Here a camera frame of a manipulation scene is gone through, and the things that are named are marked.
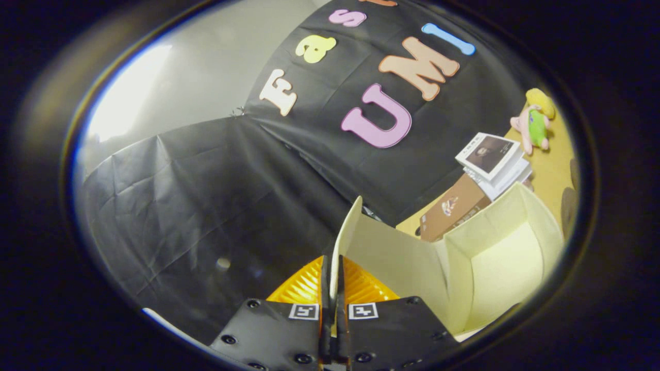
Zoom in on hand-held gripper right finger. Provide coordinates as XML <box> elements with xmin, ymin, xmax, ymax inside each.
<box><xmin>335</xmin><ymin>255</ymin><xmax>459</xmax><ymax>371</ymax></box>

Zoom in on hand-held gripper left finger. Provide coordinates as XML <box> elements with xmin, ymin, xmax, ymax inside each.
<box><xmin>209</xmin><ymin>255</ymin><xmax>333</xmax><ymax>371</ymax></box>

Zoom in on fabric storage box with lid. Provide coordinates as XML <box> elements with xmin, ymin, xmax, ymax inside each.
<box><xmin>329</xmin><ymin>181</ymin><xmax>565</xmax><ymax>341</ymax></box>

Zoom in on brown cardboard box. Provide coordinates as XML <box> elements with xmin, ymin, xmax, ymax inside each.
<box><xmin>419</xmin><ymin>173</ymin><xmax>491</xmax><ymax>243</ymax></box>

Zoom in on black backdrop cloth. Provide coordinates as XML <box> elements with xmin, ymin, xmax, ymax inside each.
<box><xmin>75</xmin><ymin>0</ymin><xmax>547</xmax><ymax>346</ymax></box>

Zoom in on white book with portrait cover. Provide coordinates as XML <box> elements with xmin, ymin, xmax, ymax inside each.
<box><xmin>455</xmin><ymin>132</ymin><xmax>522</xmax><ymax>181</ymax></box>

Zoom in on pink plush toy green shorts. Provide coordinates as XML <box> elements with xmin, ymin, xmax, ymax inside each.
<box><xmin>510</xmin><ymin>105</ymin><xmax>551</xmax><ymax>155</ymax></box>

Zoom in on yellow plush toy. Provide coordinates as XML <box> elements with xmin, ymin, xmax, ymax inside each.
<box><xmin>525</xmin><ymin>88</ymin><xmax>556</xmax><ymax>120</ymax></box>

